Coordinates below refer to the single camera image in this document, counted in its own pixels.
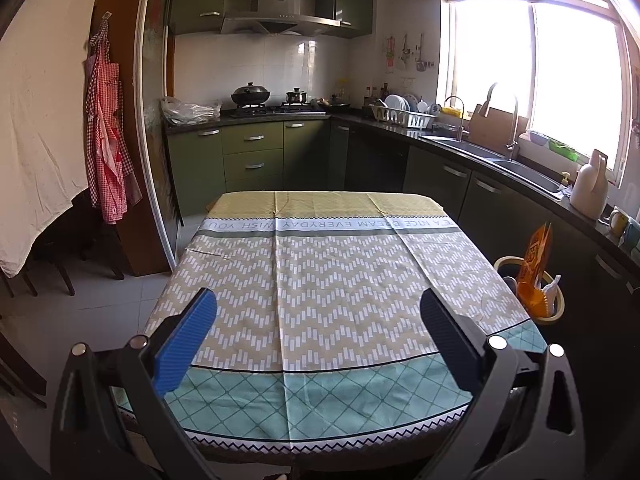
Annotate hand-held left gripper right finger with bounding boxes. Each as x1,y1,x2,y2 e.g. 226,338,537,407
421,288,586,480

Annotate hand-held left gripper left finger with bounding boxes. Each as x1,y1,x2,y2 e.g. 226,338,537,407
50,288,221,480

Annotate yellow rimmed trash bin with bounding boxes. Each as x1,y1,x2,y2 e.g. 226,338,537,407
494,255,566,328

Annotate orange snack bag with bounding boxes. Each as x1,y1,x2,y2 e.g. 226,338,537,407
516,222,554,316

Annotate dark wooden chair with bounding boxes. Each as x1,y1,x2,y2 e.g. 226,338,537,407
25,195,126,296

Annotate patterned tablecloth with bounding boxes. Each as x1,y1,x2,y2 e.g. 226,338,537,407
117,191,548,453

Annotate steel kitchen sink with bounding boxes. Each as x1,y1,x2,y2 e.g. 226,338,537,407
422,134,568,196

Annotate white plastic jug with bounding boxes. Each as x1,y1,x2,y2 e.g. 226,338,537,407
570,149,610,221

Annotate yellow mug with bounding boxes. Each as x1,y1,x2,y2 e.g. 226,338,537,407
608,208,630,238

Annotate tall metal faucet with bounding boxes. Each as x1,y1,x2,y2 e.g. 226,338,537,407
484,81,521,162

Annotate short metal faucet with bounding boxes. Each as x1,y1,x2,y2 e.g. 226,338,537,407
442,95,471,142

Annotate brown cardboard sheet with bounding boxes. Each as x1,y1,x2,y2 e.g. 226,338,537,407
470,103,530,150

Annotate red checked apron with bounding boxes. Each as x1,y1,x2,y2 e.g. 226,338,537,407
84,10,143,226

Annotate green plastic basin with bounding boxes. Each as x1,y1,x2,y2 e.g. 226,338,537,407
547,139,581,162

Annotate white dish rack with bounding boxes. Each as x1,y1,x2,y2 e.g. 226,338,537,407
370,94,438,130

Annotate clear plastic bag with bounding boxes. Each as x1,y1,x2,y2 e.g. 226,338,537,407
160,96,223,126

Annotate gas stove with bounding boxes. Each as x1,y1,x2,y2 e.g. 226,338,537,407
227,102,326,118

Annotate black wok with lid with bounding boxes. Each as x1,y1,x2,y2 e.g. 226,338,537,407
230,81,272,108

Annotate white hanging sheet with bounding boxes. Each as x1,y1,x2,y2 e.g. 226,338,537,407
0,0,108,278

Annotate kitchen window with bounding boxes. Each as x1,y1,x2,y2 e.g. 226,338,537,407
440,0,636,186

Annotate steel range hood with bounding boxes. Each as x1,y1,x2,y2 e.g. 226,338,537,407
220,0,351,38

